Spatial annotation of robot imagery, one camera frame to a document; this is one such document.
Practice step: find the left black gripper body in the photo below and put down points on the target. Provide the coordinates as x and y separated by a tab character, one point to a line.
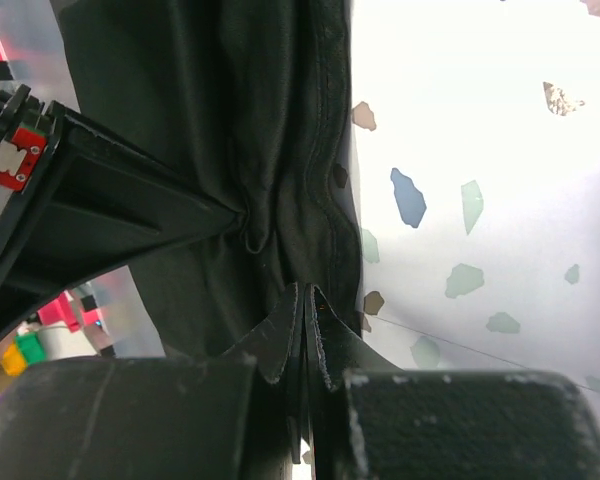
29	137

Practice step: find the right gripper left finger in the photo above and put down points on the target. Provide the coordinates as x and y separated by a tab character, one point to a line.
233	417

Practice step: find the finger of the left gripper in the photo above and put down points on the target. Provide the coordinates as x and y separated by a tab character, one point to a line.
91	190
36	268

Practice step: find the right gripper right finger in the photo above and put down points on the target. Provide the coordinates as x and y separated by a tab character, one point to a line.
370	419

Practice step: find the black t shirt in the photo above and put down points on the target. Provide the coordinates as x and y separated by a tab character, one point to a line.
248	102

